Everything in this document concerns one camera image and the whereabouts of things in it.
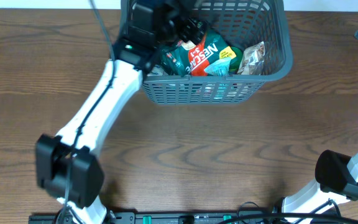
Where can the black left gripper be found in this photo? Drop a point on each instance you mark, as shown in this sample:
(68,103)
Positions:
(184,28)

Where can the green Nescafe coffee bag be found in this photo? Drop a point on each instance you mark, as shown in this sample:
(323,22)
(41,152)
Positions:
(190,59)

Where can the clear bag of tissue packs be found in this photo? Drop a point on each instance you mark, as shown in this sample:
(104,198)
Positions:
(156,71)

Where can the light green tissue pack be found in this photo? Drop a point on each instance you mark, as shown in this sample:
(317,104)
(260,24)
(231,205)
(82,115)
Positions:
(219,68)

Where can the beige cookie bag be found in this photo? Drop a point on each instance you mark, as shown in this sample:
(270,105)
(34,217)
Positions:
(252,62)

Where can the green lid jar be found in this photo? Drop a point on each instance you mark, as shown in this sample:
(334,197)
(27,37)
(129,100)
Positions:
(236,61)

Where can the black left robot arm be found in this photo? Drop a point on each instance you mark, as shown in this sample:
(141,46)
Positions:
(67,164)

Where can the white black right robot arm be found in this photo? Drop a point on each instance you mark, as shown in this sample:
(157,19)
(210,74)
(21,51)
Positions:
(335,182)

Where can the grey plastic basket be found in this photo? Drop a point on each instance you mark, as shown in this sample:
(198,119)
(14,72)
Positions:
(241,24)

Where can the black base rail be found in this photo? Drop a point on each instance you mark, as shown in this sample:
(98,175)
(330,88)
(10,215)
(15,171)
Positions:
(150,218)

